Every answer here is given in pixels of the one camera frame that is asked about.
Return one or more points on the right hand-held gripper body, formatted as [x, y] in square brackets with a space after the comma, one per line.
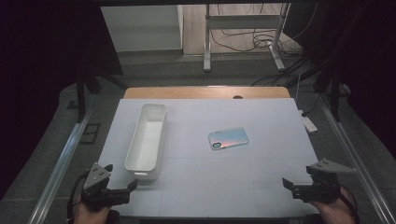
[320, 191]

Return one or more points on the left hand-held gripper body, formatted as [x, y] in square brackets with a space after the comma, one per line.
[96, 179]

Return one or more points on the iridescent phone case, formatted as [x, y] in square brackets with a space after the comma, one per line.
[229, 138]

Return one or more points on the person's right hand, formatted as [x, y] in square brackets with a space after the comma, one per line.
[334, 213]

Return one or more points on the person's left hand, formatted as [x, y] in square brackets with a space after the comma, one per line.
[88, 216]

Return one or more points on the white plastic storage box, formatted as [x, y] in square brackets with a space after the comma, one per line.
[146, 143]

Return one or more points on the white board table cover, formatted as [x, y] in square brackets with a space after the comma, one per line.
[233, 186]

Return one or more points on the black metal stand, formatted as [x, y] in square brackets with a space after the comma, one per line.
[334, 93]
[81, 93]

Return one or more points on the wooden table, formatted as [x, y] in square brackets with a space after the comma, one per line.
[186, 92]

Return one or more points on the white cabinet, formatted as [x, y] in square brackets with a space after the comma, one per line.
[140, 28]

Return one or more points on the aluminium floor rail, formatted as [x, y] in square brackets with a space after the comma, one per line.
[358, 165]
[59, 169]

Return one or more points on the black square floor frame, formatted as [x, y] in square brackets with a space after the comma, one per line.
[90, 133]

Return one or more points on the white metal desk frame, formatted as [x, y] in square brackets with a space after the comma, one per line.
[207, 40]

